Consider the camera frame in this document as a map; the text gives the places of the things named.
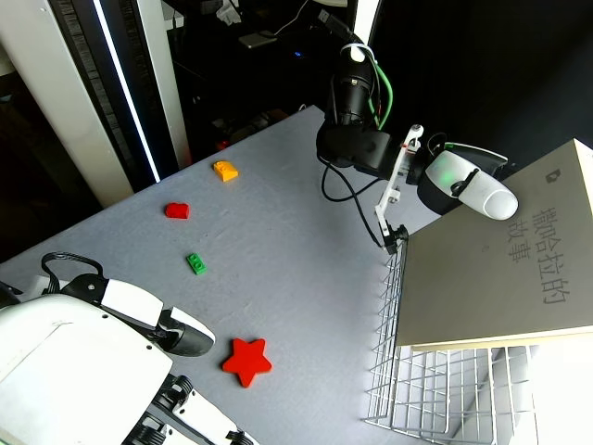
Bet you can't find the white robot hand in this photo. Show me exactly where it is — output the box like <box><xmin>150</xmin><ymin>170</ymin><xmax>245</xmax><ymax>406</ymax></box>
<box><xmin>0</xmin><ymin>273</ymin><xmax>260</xmax><ymax>445</ymax></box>
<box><xmin>414</xmin><ymin>142</ymin><xmax>519</xmax><ymax>223</ymax></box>

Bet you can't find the beige book with black characters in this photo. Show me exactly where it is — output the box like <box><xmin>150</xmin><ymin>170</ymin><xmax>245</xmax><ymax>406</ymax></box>
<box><xmin>396</xmin><ymin>137</ymin><xmax>593</xmax><ymax>352</ymax></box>

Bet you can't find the green toy brick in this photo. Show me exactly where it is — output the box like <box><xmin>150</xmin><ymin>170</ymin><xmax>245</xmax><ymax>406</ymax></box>
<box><xmin>185</xmin><ymin>252</ymin><xmax>208</xmax><ymax>276</ymax></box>

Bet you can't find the red star block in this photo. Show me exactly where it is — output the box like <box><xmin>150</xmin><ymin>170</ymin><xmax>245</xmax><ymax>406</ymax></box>
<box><xmin>221</xmin><ymin>337</ymin><xmax>273</xmax><ymax>388</ymax></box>

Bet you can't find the white upright panel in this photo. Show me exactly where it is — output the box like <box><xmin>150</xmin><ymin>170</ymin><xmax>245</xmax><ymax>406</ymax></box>
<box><xmin>352</xmin><ymin>0</ymin><xmax>382</xmax><ymax>47</ymax></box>

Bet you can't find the grey table cloth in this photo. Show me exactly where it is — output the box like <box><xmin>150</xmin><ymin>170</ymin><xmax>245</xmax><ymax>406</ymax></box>
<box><xmin>0</xmin><ymin>105</ymin><xmax>557</xmax><ymax>445</ymax></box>

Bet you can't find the orange toy brick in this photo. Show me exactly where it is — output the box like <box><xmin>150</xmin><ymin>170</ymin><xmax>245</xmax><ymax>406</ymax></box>
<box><xmin>212</xmin><ymin>160</ymin><xmax>240</xmax><ymax>183</ymax></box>

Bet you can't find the grey phone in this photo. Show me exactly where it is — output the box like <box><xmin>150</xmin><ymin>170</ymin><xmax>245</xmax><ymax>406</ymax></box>
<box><xmin>238</xmin><ymin>31</ymin><xmax>278</xmax><ymax>50</ymax></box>

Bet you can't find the white cabinet with black strip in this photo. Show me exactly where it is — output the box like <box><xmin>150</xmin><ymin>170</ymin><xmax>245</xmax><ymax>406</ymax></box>
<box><xmin>0</xmin><ymin>0</ymin><xmax>194</xmax><ymax>209</ymax></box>

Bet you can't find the crumpled white paper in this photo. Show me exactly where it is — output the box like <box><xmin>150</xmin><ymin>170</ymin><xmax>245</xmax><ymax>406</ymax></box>
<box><xmin>216</xmin><ymin>0</ymin><xmax>244</xmax><ymax>27</ymax></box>

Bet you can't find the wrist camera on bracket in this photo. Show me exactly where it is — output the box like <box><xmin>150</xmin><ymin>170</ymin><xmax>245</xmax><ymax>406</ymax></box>
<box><xmin>373</xmin><ymin>123</ymin><xmax>425</xmax><ymax>255</ymax></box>

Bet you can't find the silver wire rack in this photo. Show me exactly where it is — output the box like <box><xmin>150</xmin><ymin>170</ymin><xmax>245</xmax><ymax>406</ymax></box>
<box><xmin>364</xmin><ymin>240</ymin><xmax>541</xmax><ymax>439</ymax></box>

